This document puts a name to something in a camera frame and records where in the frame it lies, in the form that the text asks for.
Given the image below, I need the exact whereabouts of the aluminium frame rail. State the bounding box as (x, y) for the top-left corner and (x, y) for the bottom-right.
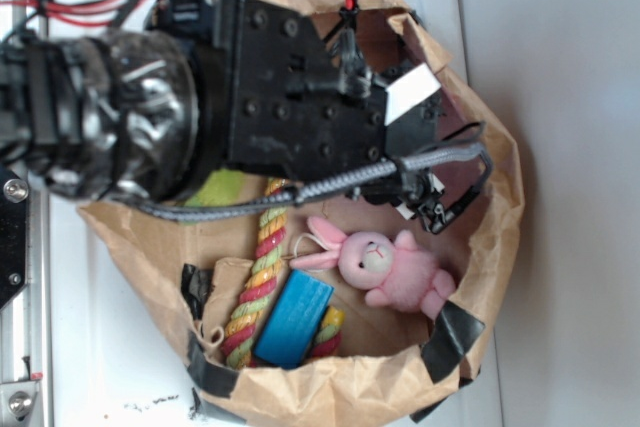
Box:
(0, 0), (56, 427)

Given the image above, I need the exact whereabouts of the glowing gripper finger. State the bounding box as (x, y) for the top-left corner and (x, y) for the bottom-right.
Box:
(349, 169), (459, 236)

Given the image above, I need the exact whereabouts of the pink plush bunny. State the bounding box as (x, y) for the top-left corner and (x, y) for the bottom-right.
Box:
(289, 217), (456, 320)

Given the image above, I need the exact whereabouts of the brown paper bag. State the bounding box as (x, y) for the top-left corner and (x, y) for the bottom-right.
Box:
(80, 0), (525, 426)

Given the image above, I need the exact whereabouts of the multicolour twisted rope toy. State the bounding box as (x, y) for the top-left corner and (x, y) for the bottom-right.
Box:
(220, 178), (345, 370)

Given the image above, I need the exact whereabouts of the grey braided cable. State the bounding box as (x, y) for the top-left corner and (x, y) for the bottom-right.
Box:
(139, 139), (496, 236)

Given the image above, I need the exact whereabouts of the blue wooden block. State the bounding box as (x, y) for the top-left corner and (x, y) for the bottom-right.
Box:
(253, 271), (334, 369)

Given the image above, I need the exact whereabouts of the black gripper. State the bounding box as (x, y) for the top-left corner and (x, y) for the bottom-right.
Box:
(145, 0), (442, 182)

